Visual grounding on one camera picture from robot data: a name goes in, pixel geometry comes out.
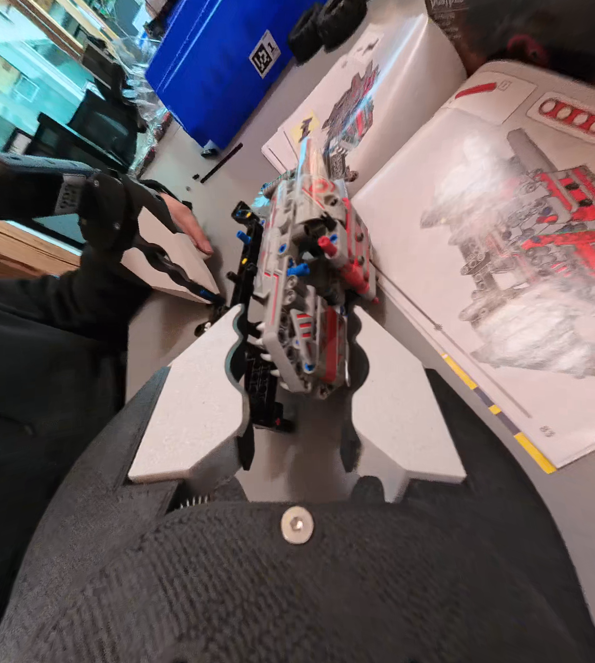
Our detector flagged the black toy tire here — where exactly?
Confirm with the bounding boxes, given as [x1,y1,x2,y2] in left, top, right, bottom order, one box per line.
[288,4,330,64]
[318,0,369,52]

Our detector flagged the black axle rod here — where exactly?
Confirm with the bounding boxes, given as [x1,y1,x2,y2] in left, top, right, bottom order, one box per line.
[200,142,244,184]

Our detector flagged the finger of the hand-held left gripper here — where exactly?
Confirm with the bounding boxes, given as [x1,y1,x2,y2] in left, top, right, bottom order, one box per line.
[120,207,227,307]

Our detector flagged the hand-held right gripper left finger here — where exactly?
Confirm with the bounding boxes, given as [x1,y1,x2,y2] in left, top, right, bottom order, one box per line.
[127,304,257,488]

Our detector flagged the person's left forearm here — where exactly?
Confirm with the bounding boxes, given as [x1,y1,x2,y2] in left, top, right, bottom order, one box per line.
[0,249,154,363]

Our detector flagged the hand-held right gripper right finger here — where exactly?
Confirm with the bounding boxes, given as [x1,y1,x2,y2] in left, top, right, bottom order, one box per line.
[340,307,468,502]

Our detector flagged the person's torso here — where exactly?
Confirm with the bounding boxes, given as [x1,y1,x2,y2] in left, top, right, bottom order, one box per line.
[0,331,130,659]

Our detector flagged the open instruction booklet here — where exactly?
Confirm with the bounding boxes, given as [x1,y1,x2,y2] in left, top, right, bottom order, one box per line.
[261,13,595,474]

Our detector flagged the grey red toy brick truck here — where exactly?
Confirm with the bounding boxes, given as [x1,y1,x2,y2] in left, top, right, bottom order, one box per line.
[194,137,381,432]

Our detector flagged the black toy set box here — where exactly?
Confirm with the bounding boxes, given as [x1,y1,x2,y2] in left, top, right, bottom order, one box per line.
[424,0,595,96]

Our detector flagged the person's left hand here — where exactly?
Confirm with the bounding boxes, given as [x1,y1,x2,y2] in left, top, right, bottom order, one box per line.
[160,193,215,257]

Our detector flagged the blue bin with marker tag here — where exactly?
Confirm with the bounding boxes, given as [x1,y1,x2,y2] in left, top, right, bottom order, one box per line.
[145,0,329,152]

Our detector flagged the grey desk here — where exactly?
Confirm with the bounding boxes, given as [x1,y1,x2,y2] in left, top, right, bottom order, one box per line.
[124,0,595,663]

